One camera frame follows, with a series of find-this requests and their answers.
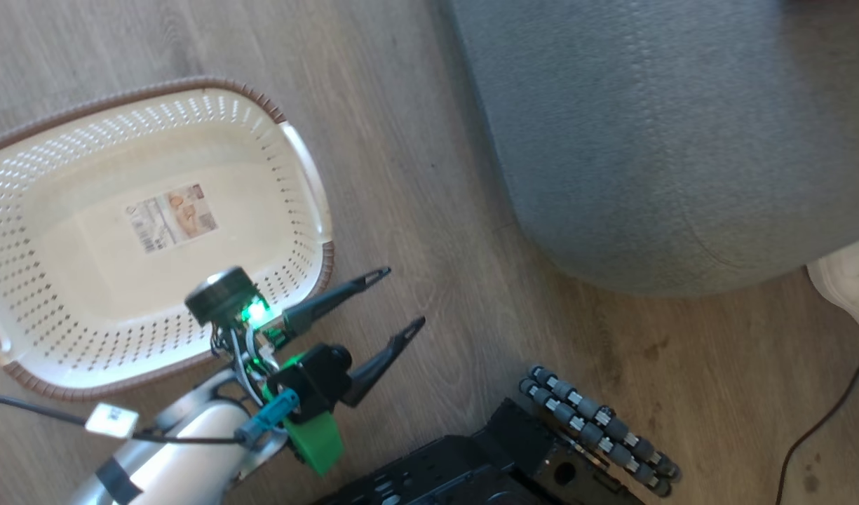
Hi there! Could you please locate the white perforated laundry basket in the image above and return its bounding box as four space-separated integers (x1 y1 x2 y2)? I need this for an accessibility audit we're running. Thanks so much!
0 76 336 402

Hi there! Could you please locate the black cable with white tag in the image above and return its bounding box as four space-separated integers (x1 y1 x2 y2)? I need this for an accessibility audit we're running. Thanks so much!
0 393 251 447

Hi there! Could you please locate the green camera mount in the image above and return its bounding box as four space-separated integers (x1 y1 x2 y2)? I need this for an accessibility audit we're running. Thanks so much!
285 410 345 476

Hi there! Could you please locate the paper label sticker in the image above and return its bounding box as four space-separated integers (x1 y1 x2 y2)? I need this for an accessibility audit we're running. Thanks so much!
125 183 219 254

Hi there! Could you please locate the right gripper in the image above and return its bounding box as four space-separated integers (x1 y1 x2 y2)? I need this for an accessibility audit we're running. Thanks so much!
229 266 427 409

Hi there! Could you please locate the black floor cable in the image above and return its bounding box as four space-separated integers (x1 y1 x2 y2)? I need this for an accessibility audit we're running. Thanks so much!
775 349 859 505

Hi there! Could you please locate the grey round sofa seat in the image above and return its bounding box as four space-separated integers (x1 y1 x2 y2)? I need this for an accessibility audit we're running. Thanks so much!
446 0 859 297

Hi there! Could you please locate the white shoe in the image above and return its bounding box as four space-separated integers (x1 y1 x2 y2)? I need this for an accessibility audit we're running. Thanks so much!
806 234 859 344

